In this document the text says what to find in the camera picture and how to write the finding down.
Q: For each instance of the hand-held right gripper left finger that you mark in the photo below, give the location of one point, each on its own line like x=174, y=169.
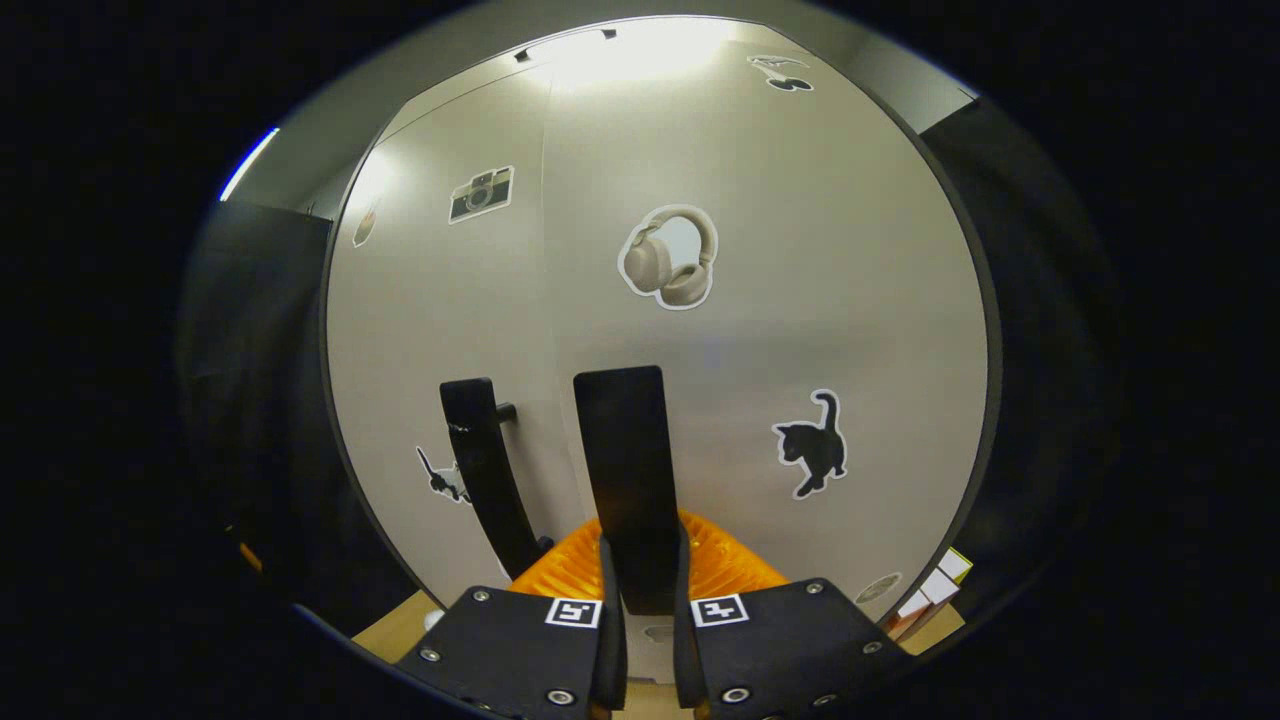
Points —
x=612, y=650

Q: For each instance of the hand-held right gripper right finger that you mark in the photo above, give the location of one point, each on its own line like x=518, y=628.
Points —
x=686, y=650

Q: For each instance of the beige cabinet door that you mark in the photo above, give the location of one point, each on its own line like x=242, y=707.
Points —
x=440, y=320
x=820, y=250

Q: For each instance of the beige double-door shoe cabinet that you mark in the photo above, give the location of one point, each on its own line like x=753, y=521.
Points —
x=470, y=85

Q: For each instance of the orange and white book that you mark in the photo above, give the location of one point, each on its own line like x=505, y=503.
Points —
x=905, y=618

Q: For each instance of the brown book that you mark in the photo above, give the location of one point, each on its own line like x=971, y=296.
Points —
x=938, y=588

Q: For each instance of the narrow ceiling light panel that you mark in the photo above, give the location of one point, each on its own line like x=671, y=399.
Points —
x=248, y=165

